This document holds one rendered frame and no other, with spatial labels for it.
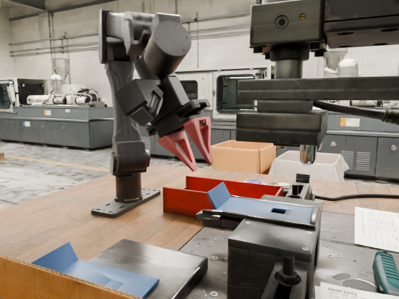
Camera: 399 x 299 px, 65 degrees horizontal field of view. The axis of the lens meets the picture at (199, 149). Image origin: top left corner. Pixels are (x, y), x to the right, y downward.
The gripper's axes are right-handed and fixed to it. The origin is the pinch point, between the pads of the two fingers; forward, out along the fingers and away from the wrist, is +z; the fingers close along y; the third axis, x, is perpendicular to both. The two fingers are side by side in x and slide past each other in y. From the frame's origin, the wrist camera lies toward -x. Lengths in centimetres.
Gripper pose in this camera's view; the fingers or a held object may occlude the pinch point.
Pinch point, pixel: (200, 162)
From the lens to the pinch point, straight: 52.1
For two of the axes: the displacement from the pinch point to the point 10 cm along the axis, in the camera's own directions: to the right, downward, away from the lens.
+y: 7.9, -4.2, -4.5
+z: 4.5, 8.9, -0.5
